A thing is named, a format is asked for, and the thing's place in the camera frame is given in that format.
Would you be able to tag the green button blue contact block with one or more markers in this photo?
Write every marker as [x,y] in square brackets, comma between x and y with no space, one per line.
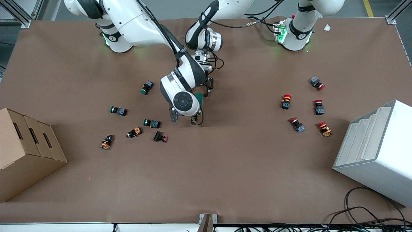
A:
[153,123]
[119,111]
[147,86]

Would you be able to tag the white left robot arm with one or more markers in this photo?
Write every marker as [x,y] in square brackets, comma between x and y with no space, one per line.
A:
[294,38]

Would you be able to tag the brown paper table cover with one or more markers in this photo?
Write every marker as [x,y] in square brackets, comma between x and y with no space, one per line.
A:
[225,167]

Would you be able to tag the metal table bracket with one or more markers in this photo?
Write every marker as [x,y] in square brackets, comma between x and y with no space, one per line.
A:
[207,222]

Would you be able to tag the white plastic bin organizer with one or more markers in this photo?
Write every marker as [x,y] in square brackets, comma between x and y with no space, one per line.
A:
[383,161]

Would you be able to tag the aluminium frame post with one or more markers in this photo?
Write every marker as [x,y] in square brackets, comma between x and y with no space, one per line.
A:
[19,14]
[397,11]

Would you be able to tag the red button blue contact block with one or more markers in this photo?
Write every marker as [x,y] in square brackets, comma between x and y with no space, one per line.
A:
[314,81]
[319,110]
[299,127]

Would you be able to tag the white table edge rail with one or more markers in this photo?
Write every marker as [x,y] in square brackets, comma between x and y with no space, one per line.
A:
[64,227]

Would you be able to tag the brown cardboard box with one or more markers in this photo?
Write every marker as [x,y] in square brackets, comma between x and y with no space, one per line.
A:
[22,154]

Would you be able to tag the white paper scrap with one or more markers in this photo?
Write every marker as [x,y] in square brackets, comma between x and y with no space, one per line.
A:
[327,27]

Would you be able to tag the black switch red tip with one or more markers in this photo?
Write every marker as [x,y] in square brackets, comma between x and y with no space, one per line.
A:
[158,136]

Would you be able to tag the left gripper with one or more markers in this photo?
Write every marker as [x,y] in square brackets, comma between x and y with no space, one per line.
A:
[208,81]

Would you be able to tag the red button orange contact block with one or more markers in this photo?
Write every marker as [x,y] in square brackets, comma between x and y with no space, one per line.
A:
[325,130]

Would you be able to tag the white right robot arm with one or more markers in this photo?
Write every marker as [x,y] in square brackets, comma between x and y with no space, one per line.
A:
[135,22]

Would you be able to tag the black button orange contact block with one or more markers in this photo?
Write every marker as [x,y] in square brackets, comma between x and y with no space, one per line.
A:
[107,142]
[134,132]

